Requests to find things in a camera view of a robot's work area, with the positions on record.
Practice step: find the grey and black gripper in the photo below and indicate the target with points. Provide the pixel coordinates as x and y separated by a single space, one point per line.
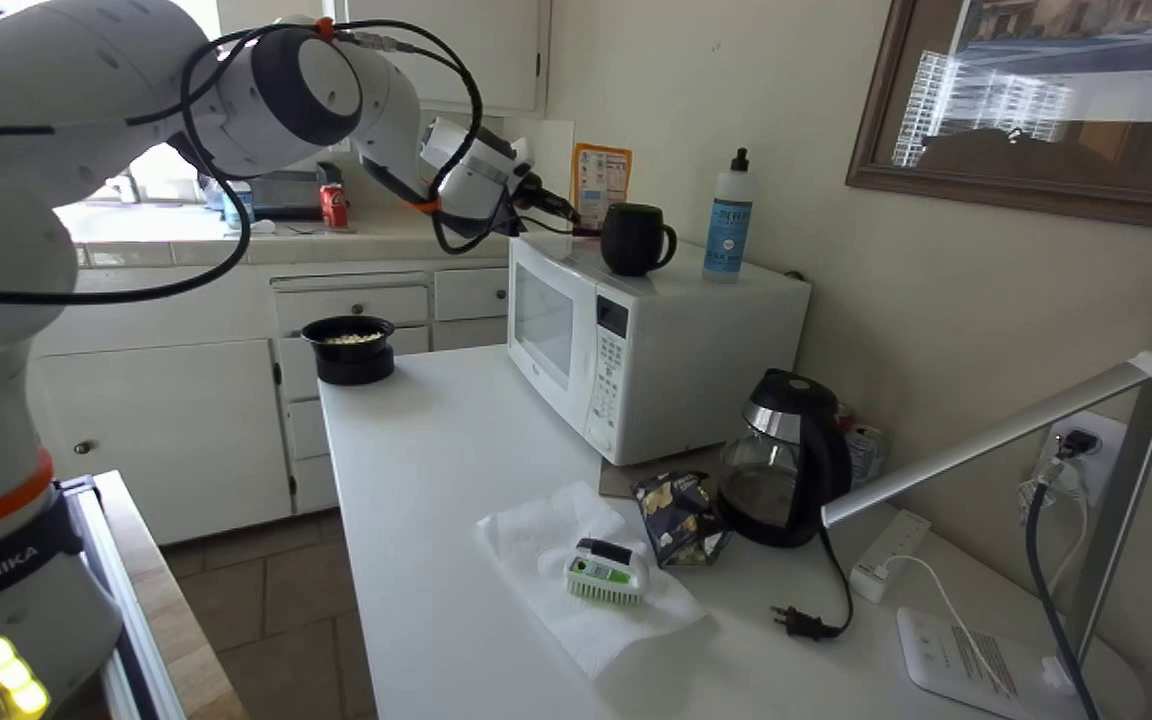
473 173

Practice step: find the white and orange packet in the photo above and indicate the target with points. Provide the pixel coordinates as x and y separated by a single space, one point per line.
596 182

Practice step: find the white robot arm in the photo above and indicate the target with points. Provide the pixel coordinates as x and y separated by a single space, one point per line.
87 91

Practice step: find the white microwave oven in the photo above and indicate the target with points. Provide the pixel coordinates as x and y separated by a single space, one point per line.
645 365

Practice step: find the black snack packet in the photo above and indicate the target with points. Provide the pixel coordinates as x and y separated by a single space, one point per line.
680 517

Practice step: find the white paper towel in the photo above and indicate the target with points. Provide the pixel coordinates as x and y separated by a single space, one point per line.
531 548

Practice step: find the black mug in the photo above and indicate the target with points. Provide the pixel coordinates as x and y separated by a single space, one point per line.
637 241

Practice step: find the red can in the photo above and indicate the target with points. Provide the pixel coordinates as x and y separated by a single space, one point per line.
333 198

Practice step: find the black bowl with popcorn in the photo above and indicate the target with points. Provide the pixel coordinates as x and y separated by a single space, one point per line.
349 348

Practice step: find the blue spray bottle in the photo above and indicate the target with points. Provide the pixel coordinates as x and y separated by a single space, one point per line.
731 217

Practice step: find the blue soap bottle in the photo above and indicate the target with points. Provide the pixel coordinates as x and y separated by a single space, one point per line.
234 203

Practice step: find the white kitchen cabinet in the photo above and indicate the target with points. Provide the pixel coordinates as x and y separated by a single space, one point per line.
204 403

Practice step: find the black electric kettle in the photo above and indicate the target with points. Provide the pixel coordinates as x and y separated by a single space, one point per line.
787 461

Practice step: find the green and white brush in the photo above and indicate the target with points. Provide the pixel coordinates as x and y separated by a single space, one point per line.
602 566

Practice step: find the white power adapter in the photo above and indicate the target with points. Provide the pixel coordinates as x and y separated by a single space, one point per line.
874 566

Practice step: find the silver desk lamp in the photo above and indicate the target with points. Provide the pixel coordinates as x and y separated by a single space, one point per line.
1068 566

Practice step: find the framed wall picture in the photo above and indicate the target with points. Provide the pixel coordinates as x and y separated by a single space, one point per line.
1037 106

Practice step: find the white wall outlet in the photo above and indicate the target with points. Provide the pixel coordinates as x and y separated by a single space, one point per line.
1080 455

